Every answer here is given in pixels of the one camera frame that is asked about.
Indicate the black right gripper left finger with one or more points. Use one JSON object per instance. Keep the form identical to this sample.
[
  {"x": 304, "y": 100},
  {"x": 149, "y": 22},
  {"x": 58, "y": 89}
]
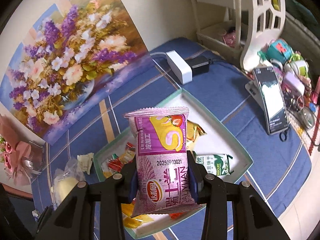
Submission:
[{"x": 74, "y": 217}]

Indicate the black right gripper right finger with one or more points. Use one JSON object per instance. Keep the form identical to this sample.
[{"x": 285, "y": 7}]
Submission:
[{"x": 252, "y": 218}]

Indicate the round yellow pastry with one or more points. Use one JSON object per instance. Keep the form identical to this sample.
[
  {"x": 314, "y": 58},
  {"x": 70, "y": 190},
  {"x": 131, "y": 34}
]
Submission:
[{"x": 65, "y": 180}]

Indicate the pink snack packet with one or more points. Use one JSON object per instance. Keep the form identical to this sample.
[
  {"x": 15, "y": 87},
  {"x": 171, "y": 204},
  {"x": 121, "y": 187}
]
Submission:
[{"x": 161, "y": 160}]

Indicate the blue plaid tablecloth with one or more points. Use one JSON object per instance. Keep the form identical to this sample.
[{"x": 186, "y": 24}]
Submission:
[{"x": 279, "y": 168}]

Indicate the beige snack packet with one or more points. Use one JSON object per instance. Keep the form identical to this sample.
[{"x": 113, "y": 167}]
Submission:
[{"x": 85, "y": 162}]

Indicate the green white snack packet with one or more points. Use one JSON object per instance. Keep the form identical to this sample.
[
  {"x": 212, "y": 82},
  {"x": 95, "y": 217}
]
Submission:
[{"x": 216, "y": 164}]

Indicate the red snack packet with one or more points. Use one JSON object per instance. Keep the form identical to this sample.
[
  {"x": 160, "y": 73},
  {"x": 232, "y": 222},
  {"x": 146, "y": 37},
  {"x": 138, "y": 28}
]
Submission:
[{"x": 114, "y": 163}]

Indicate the white teal snack tray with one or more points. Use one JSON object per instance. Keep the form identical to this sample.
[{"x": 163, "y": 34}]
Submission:
[{"x": 217, "y": 140}]

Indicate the pink flower bouquet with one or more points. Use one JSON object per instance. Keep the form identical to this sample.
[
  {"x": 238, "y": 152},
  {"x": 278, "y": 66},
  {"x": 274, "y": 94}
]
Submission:
[{"x": 23, "y": 160}]

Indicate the orange yellow snack packet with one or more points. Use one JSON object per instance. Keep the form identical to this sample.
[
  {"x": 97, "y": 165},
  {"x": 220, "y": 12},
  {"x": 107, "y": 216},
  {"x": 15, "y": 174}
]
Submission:
[{"x": 193, "y": 132}]

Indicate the black smartphone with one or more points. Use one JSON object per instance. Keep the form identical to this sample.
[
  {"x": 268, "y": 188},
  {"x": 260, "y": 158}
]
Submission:
[{"x": 272, "y": 98}]

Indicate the pile of small trinkets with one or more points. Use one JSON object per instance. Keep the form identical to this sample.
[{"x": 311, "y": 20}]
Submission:
[{"x": 301, "y": 99}]

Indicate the white power adapter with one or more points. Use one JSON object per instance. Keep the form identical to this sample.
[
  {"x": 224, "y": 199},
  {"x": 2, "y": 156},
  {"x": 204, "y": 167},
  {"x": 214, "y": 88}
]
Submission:
[{"x": 179, "y": 67}]

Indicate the black power brick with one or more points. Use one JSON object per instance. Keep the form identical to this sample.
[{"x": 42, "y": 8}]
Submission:
[{"x": 199, "y": 65}]

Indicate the floral painting canvas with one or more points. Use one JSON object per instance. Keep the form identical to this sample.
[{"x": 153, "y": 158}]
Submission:
[{"x": 78, "y": 53}]

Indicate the white lattice shelf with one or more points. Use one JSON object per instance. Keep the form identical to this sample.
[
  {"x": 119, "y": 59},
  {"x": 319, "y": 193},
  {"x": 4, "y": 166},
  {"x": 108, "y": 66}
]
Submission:
[{"x": 250, "y": 25}]

